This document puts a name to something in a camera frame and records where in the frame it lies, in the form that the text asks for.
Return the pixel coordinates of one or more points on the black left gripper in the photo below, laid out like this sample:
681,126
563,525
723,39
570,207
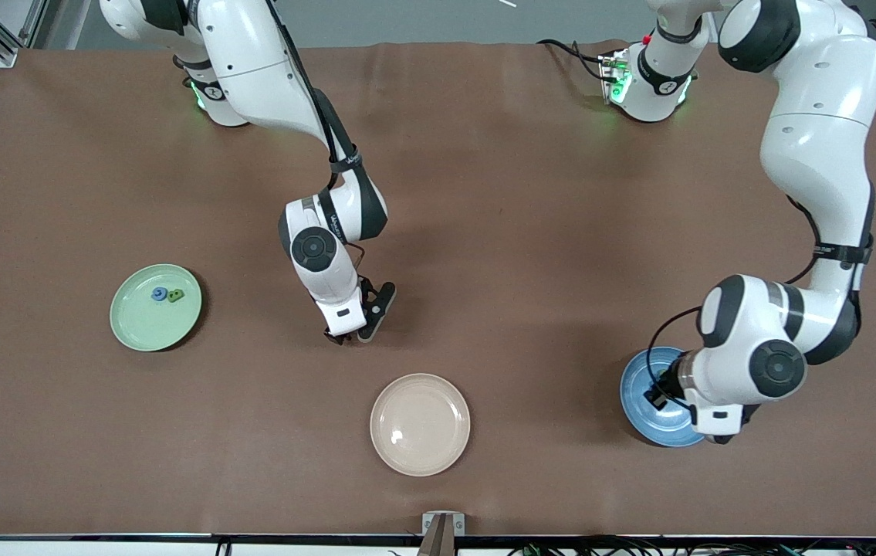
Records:
667,383

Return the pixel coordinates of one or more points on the green foam letter B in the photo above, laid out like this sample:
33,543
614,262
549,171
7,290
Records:
176,295

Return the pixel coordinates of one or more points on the blue foam letter G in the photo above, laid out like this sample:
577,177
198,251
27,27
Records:
160,293

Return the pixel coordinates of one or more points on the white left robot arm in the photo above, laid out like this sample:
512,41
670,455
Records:
816,139

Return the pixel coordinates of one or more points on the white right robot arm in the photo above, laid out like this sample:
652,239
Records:
252,69

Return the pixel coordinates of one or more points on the blue plastic plate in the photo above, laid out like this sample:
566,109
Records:
638,417

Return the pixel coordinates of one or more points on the cream plastic plate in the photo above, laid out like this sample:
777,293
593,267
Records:
420,425

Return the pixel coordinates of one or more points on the green plastic plate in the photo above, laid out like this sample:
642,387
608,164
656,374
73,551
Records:
148,324

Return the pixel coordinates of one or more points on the brown table cover mat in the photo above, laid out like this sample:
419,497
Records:
522,232

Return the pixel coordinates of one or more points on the metal table edge bracket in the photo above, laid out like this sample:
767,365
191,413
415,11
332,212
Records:
443,533

